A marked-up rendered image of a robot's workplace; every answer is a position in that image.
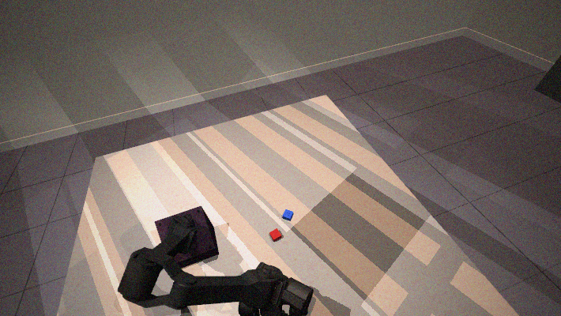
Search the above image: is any red block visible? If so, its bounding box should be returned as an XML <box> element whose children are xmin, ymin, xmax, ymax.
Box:
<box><xmin>269</xmin><ymin>229</ymin><xmax>282</xmax><ymax>242</ymax></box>

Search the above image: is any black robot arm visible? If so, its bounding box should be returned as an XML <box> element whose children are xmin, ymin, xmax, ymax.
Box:
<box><xmin>118</xmin><ymin>214</ymin><xmax>314</xmax><ymax>316</ymax></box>

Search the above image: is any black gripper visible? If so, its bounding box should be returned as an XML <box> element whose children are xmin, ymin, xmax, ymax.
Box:
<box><xmin>239</xmin><ymin>302</ymin><xmax>308</xmax><ymax>316</ymax></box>

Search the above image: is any blue block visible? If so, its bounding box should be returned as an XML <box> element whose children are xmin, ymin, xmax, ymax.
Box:
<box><xmin>283</xmin><ymin>209</ymin><xmax>293</xmax><ymax>221</ymax></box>

